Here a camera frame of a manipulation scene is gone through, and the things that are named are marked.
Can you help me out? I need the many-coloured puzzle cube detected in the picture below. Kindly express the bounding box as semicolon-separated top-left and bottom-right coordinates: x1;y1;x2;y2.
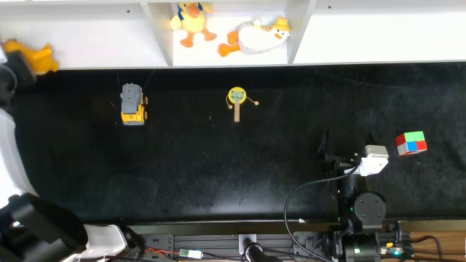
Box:
395;130;429;156

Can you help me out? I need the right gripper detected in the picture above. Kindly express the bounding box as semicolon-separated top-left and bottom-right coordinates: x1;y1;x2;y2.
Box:
315;127;376;170

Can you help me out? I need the yellow rattle drum toy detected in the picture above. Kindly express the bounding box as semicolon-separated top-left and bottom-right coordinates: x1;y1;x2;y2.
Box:
225;86;260;123

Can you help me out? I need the mounting rail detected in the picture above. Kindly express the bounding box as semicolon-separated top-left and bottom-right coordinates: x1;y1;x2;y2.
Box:
123;220;443;262

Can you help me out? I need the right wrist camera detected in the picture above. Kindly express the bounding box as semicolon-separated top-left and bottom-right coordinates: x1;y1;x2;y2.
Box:
354;144;390;178

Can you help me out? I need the black cable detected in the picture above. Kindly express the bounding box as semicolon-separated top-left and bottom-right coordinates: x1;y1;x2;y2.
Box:
283;165;361;262

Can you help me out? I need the white plush duck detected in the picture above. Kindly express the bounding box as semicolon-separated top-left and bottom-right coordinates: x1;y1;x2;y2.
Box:
217;16;292;58

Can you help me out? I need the orange rubber toy figure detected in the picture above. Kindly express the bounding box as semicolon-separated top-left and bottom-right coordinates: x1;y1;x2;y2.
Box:
1;39;60;76

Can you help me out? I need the grey and yellow toy truck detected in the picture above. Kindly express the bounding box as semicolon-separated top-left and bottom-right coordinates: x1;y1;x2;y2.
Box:
119;82;149;127

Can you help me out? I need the white shelf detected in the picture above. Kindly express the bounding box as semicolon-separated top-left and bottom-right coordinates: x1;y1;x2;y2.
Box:
0;0;466;71

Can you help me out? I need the yellow plush duck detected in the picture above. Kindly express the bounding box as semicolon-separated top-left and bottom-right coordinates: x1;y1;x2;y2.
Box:
169;1;218;49

